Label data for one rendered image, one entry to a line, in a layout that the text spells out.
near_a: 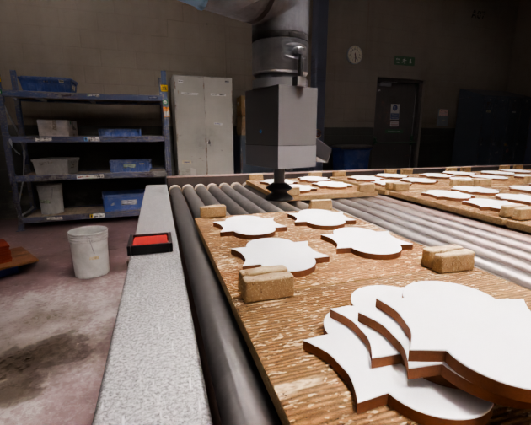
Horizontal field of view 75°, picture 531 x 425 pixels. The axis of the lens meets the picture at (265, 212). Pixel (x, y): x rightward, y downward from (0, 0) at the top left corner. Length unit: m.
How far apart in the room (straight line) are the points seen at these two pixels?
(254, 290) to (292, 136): 0.20
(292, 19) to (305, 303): 0.34
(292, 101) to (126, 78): 5.10
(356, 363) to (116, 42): 5.45
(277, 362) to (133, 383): 0.12
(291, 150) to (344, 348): 0.25
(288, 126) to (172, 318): 0.27
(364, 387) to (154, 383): 0.17
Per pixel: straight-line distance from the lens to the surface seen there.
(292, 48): 0.47
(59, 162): 4.93
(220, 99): 5.05
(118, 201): 4.90
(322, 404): 0.27
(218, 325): 0.39
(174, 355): 0.36
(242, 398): 0.30
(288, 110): 0.45
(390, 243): 0.60
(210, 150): 4.99
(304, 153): 0.47
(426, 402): 0.28
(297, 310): 0.38
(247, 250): 0.53
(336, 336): 0.32
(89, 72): 5.54
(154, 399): 0.32
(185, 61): 5.59
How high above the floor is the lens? 1.12
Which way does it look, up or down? 13 degrees down
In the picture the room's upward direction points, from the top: straight up
